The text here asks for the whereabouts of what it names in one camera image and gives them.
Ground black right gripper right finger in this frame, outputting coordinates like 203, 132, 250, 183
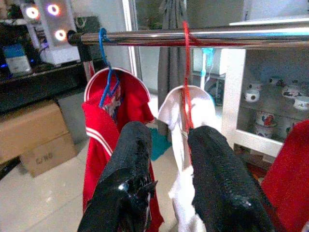
187, 125, 276, 232

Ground red wire hanger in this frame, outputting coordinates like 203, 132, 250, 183
181, 21, 195, 132

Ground white collared shirt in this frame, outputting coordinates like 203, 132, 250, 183
158, 86, 218, 232

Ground chrome clothes rack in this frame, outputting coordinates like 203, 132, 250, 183
67, 24, 309, 82

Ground printed cardboard box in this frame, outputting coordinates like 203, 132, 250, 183
20, 136, 78, 178

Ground black desk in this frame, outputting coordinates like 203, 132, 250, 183
0, 58, 107, 114

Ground teal floor mat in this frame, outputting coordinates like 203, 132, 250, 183
148, 128, 172, 161

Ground blue wire hanger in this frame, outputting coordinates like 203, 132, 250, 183
98, 28, 121, 109

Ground painted white ceramic jar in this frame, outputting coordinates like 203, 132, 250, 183
255, 111, 277, 128
254, 125, 275, 139

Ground painted white ceramic bowl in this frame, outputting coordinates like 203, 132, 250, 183
293, 96, 309, 111
281, 86, 301, 99

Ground white computer case glowing fans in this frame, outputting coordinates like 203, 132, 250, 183
20, 0, 82, 66

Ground white glass door cabinet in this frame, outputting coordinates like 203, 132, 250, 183
221, 47, 309, 158

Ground red shirt white stripes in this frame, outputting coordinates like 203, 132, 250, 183
81, 67, 165, 232

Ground red fabric garment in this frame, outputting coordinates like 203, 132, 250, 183
260, 119, 309, 232

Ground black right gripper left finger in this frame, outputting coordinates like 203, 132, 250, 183
77, 121, 159, 232

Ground white and blue box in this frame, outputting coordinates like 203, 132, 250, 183
2, 44, 32, 73

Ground white door frame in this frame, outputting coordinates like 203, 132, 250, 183
122, 0, 143, 80

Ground plain cardboard box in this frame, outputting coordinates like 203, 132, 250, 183
0, 100, 73, 165

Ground grey curtain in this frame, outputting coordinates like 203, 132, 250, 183
158, 0, 191, 136

